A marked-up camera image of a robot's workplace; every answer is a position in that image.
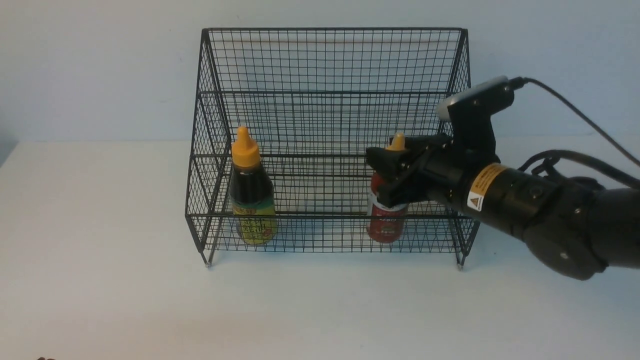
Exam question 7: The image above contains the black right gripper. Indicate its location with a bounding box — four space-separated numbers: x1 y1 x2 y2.
365 134 499 215

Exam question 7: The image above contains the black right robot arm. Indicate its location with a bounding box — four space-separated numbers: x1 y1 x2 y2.
365 134 640 281

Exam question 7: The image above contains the dark soy sauce bottle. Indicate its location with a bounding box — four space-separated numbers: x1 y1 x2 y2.
229 126 278 246

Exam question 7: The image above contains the red sauce bottle yellow cap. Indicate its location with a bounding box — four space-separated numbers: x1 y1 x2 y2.
366 132 410 244

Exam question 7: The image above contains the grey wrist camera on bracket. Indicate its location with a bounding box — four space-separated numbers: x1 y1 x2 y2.
437 75 515 161

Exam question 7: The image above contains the black camera cable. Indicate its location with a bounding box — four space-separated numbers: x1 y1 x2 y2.
509 76 640 190

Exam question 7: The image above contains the black wire mesh shelf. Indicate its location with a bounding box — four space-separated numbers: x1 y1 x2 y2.
185 27 480 269

